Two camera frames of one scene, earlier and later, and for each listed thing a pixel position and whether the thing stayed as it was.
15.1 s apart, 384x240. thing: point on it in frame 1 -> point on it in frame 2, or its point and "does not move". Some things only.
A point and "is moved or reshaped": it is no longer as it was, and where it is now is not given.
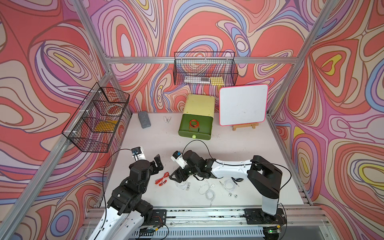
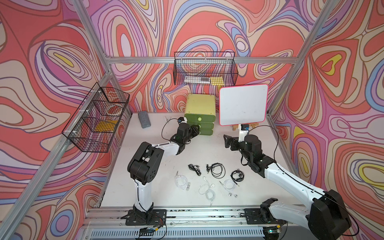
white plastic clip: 166,120 does not move
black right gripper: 178,173 -> 234,141
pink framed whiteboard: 243,104 does not move
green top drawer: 205,130 is moved or reshaped
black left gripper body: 155,170 -> 191,133
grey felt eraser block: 144,119 does not move
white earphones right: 229,185 does not move
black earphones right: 237,179 does not move
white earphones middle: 205,189 does not move
